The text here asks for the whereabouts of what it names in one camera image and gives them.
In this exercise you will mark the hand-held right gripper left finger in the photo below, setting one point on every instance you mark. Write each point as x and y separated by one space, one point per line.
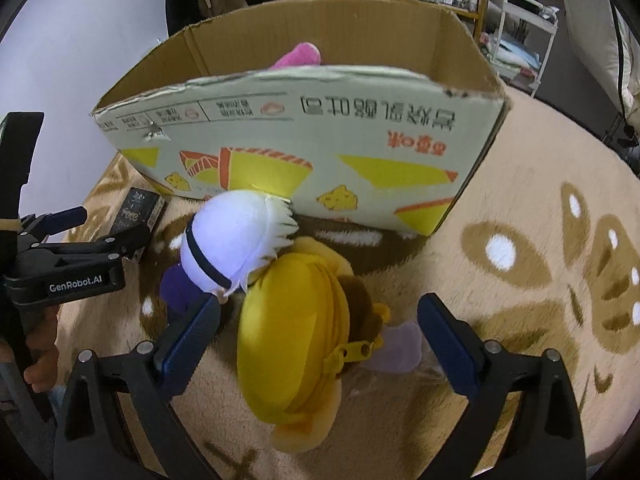
192 340

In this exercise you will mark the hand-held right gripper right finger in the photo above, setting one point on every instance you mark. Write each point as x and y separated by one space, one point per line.
447 340

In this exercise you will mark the yellow plush zipper pouch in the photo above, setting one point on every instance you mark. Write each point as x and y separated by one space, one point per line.
290 340

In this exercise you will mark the printed cardboard box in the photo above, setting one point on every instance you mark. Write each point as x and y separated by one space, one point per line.
300 125

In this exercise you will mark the white recliner chair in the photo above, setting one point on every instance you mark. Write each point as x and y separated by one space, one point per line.
600 25

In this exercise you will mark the white-haired plush doll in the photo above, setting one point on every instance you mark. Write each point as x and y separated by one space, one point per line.
230 245

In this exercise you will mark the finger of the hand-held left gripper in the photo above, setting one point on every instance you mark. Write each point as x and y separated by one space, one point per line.
65 217
110 242

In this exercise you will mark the pink plush toy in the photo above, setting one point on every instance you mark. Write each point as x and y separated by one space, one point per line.
297 55

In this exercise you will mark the person's left hand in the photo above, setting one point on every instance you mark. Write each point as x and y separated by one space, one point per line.
45 350

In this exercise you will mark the small black box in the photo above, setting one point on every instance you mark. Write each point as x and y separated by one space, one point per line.
137 210

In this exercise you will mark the black hanging coat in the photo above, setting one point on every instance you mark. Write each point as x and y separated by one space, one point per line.
181 5

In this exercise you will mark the lavender plush toy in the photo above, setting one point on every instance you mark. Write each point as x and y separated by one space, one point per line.
397 347

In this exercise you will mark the white trolley cart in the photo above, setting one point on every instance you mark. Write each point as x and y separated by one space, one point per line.
520 15

